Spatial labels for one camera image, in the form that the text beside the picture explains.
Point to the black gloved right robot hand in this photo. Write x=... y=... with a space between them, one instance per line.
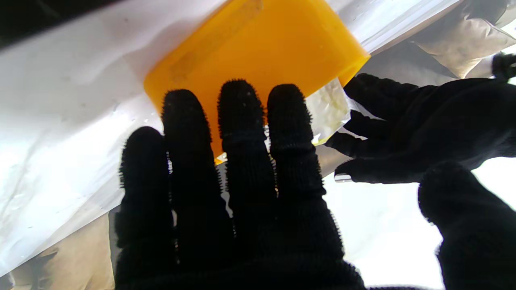
x=242 y=225

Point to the black tissue box base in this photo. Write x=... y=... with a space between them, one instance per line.
x=36 y=16

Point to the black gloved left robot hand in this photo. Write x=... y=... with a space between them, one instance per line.
x=435 y=125

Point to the orange tissue box cover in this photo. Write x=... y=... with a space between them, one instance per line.
x=262 y=44

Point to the brown throw pillow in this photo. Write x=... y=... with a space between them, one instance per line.
x=463 y=44
x=76 y=257

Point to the brown leather sofa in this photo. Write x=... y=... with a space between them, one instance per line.
x=403 y=64

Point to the gold tissue pack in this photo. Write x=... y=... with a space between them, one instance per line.
x=328 y=108

